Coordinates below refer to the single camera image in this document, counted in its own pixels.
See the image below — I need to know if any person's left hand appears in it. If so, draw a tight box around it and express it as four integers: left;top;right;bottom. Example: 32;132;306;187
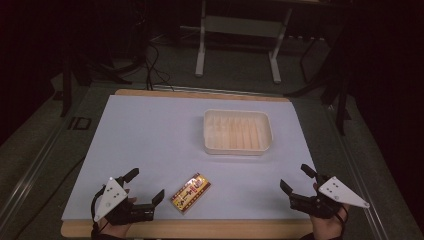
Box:
98;196;138;240

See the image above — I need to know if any white metal stand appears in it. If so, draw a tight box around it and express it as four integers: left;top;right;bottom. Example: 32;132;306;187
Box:
194;0;294;85

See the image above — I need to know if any white paper sheet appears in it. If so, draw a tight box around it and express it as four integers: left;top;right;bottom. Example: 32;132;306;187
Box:
61;94;318;222

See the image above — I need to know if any white plastic tray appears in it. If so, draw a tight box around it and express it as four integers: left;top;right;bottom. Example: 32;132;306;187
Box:
202;108;274;157

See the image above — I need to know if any black tripod stand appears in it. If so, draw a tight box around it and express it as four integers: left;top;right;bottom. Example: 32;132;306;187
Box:
59;19;134;118
283;19;353;137

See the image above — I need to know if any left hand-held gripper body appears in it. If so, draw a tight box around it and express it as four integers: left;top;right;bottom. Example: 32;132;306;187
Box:
93;176;156;226

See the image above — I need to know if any person's right hand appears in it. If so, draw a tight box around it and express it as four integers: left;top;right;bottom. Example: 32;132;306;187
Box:
308;182;351;240

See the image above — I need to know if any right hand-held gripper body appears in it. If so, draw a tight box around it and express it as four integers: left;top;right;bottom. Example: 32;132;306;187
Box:
288;175;371;220

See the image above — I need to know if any yellow red snack packet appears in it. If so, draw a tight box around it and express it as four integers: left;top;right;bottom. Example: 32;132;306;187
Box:
169;172;212;215

